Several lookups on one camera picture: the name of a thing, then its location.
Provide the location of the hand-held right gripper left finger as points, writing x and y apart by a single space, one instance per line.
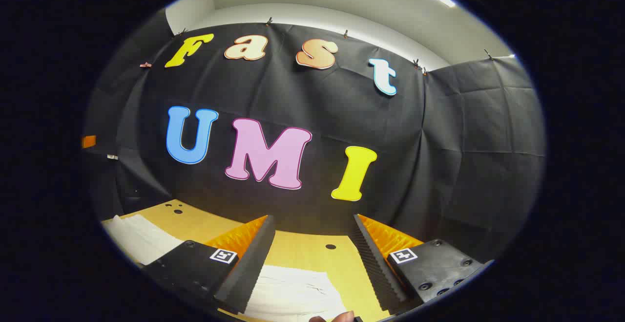
254 263

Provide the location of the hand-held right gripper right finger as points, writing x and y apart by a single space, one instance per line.
373 263

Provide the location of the white jeans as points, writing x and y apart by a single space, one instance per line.
293 292

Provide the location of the black backdrop cloth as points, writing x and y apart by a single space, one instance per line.
317 97

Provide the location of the small orange tag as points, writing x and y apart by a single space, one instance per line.
89 141

